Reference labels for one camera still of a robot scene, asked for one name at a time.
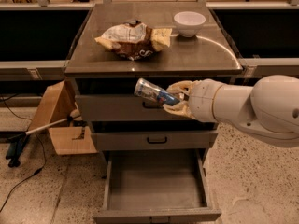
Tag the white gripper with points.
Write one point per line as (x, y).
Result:
(202, 99)

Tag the grey drawer cabinet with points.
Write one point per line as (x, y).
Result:
(95, 70)

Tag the grey middle drawer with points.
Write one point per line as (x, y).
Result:
(154, 140)

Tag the reacher grabber tool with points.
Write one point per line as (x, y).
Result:
(17, 142)

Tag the white bowl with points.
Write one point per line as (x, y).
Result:
(188, 23)

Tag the crumpled chip bag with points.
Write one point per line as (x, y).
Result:
(134, 40)

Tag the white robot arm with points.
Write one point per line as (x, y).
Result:
(267, 111)

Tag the red bull can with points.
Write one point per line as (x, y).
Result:
(149, 91)

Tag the grey top drawer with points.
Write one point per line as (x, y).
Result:
(121, 107)

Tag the grey drawer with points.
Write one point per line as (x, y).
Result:
(154, 140)
(156, 187)
(121, 107)

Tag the cardboard box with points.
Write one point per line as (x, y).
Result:
(57, 103)

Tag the grey bottom drawer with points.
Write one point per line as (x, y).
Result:
(156, 187)

